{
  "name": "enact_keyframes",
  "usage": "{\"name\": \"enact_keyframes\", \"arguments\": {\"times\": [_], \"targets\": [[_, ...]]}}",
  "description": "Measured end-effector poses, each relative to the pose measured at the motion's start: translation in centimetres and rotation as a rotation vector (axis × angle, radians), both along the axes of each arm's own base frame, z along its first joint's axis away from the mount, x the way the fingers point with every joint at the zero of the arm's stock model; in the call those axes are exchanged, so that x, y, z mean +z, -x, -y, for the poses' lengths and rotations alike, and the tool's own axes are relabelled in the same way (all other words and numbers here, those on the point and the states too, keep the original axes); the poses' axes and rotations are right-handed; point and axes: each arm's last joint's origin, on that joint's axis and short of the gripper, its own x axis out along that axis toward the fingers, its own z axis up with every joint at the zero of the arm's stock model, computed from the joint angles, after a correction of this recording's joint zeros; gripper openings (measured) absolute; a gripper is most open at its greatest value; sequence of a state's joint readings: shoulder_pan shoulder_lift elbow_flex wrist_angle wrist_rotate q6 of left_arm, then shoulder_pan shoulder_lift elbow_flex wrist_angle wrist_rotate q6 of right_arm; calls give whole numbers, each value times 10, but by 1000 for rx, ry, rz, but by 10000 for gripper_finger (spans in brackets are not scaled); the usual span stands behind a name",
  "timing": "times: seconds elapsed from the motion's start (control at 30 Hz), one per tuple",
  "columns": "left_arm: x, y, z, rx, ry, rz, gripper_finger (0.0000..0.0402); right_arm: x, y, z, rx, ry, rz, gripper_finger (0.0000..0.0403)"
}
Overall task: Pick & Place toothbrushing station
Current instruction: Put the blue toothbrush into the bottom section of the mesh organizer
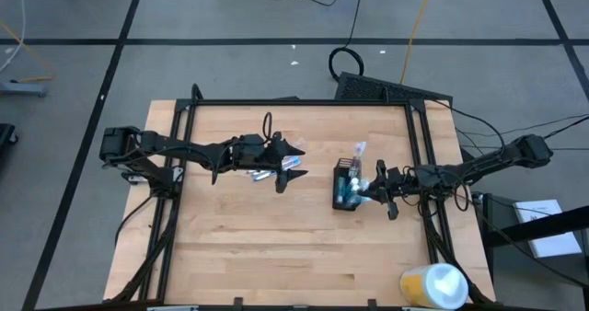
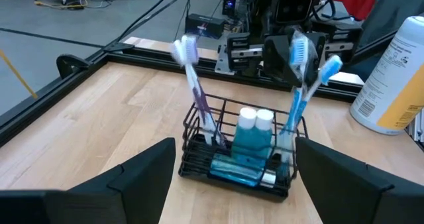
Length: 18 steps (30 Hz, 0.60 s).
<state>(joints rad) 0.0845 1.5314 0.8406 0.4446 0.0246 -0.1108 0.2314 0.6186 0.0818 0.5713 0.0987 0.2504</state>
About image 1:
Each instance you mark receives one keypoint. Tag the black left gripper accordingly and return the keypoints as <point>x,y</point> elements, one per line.
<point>275,157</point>

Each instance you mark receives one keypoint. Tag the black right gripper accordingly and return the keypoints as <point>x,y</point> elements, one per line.
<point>398,184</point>

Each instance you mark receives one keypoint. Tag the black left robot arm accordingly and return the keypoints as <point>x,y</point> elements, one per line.
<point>184,145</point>

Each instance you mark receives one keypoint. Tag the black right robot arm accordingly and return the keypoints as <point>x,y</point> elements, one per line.
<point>488,164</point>

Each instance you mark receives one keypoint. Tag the black mesh computer case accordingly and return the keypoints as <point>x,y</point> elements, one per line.
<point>368,88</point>

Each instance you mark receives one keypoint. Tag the yellow canister white lid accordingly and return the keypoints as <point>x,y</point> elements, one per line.
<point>435,285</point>

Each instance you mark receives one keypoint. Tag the black side stand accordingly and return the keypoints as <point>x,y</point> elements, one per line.
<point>529,228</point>

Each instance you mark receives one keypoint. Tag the white booklet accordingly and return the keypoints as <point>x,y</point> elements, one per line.
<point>559,247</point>

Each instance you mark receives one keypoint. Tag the grey table foot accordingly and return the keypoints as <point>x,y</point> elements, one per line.
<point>23,89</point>

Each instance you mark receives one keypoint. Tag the black floor object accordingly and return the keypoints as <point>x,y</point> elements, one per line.
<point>5,136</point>

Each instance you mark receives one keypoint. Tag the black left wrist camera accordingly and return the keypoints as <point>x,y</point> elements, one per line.
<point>250,145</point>

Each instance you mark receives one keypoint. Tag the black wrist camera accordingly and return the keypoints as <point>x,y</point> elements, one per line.
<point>428,175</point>
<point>250,145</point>

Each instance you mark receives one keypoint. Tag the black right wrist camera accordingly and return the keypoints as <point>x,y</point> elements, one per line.
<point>428,175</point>

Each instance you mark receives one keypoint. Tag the black aluminium table frame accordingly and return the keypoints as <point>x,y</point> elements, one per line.
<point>322,102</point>

